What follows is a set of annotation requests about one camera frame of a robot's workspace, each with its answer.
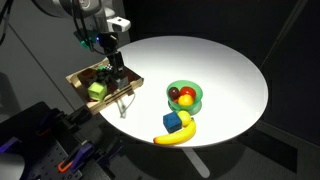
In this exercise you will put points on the purple orange bar clamp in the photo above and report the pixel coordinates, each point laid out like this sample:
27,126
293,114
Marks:
78,155

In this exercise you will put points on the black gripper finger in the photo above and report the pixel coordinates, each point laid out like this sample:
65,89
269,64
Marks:
120,61
113,65

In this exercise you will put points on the yellow round fruit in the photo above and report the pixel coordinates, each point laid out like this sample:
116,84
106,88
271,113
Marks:
185,100

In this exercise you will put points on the red round fruit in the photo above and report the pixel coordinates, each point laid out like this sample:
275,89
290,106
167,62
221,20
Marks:
188,91

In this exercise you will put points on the lime green wooden block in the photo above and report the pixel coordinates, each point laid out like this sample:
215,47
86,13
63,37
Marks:
97,91

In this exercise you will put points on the green plastic bowl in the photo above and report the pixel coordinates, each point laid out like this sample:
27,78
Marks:
196,100

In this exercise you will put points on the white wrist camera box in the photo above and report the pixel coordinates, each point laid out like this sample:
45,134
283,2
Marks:
118,24

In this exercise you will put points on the grey block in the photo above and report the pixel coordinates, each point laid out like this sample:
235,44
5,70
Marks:
121,82

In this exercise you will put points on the magenta red wooden block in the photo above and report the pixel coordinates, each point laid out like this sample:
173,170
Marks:
87,76

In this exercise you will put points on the light wooden tray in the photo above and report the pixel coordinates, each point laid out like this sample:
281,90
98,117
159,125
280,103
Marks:
76,81

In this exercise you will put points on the yellow lemon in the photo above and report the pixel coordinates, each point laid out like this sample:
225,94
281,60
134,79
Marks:
185,117

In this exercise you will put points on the black clamp left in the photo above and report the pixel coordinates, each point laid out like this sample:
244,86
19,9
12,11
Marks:
43,132

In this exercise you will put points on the blue block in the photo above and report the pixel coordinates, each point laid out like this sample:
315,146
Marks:
172,122

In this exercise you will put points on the white table leg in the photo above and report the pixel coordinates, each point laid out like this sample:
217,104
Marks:
196,163

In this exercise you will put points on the black pegboard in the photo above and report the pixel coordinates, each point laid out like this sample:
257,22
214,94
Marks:
46,163

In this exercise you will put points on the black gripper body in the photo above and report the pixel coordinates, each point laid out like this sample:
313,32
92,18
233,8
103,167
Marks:
108,41

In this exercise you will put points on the dark purple plum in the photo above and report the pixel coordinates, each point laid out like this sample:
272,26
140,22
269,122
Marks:
173,92

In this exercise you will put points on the yellow banana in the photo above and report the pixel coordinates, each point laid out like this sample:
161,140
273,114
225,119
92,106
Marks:
180,136

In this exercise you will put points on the white dome object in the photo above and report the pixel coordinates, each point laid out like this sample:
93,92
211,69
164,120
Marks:
10,166

